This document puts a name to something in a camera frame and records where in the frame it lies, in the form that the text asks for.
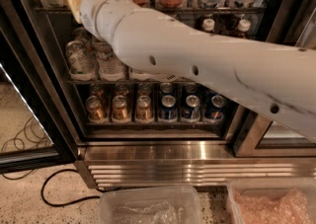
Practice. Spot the right gold can front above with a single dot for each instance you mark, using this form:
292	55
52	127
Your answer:
143	111

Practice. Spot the left blue pepsi can front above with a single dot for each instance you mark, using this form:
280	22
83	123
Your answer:
168	108

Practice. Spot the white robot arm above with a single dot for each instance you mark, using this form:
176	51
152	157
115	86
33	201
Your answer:
274	80

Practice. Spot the silver can middle shelf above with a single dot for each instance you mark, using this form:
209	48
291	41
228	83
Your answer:
82	66

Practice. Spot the clear plastic bin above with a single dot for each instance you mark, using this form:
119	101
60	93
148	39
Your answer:
153	205

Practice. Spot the middle blue pepsi can front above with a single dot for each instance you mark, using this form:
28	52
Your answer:
190	108

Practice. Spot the stainless steel fridge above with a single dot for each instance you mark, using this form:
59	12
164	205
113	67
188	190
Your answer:
245	144

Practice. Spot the open glass fridge door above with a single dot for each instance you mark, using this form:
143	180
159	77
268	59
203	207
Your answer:
33	61

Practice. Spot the middle gold can front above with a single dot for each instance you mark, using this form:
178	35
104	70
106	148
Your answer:
120	111

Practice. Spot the bin with pink bubble wrap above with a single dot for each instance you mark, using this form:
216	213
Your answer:
272	201

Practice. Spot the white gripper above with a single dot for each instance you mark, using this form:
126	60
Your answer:
93	8

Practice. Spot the right brown tea bottle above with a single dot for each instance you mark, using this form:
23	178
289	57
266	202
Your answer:
239	28

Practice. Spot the left water bottle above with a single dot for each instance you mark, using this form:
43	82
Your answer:
110	67

